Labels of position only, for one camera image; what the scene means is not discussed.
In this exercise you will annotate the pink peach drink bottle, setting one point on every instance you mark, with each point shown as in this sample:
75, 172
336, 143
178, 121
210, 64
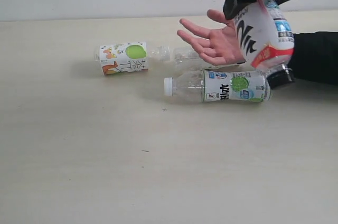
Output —
266, 41

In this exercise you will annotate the black sleeved forearm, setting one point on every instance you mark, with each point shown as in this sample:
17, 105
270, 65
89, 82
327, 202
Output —
315, 57

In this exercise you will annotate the person's open bare hand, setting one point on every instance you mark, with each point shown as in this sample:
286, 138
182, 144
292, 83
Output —
218, 47

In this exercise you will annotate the lime sports drink bottle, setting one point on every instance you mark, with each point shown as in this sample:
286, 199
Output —
209, 86

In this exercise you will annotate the square tea bottle colourful label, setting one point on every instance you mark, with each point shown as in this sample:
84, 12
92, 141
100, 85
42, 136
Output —
130, 56

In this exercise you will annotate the clear jasmine tea bottle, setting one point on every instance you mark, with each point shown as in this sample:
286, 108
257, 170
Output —
186, 59

